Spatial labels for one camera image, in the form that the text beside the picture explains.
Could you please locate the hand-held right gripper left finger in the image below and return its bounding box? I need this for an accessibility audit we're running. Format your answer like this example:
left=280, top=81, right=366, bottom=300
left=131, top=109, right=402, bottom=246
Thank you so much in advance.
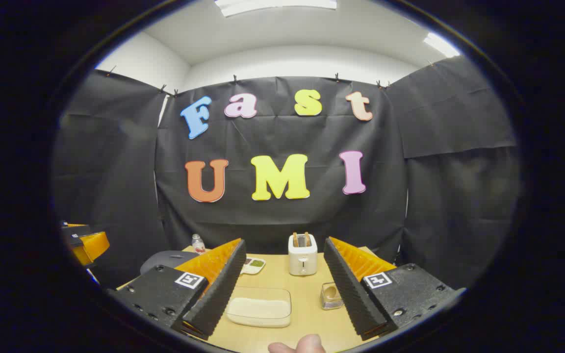
left=116, top=239, right=247, bottom=340

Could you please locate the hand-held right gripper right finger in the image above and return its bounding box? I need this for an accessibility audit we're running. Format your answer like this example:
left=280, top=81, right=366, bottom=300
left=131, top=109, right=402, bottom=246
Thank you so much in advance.
left=323, top=237, right=464, bottom=340

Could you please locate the clear square chopstick holder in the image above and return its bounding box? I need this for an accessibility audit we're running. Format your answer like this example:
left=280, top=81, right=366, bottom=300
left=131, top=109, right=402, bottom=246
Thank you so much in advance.
left=320, top=282, right=345, bottom=311

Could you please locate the shallow tray of white rice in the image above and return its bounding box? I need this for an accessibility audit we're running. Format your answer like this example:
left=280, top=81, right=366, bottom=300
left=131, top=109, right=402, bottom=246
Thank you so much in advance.
left=225, top=287, right=292, bottom=328

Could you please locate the grey rice cooker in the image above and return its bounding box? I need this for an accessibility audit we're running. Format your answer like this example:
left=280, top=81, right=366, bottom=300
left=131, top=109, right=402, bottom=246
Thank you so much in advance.
left=140, top=250, right=200, bottom=275

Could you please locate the white divided dish of beans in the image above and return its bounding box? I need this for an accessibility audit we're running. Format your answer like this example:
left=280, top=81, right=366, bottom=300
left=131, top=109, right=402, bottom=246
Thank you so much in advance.
left=241, top=257, right=266, bottom=275

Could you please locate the white toaster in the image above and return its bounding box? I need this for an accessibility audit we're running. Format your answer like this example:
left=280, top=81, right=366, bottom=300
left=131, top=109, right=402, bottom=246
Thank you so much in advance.
left=288, top=232, right=318, bottom=277

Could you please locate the black backdrop cloth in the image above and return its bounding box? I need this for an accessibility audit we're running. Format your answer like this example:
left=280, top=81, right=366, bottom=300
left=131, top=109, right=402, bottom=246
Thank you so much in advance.
left=52, top=55, right=521, bottom=290

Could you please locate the ceiling light panel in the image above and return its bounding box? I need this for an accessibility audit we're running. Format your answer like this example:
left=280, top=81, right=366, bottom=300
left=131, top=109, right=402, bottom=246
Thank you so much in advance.
left=423, top=32, right=461, bottom=58

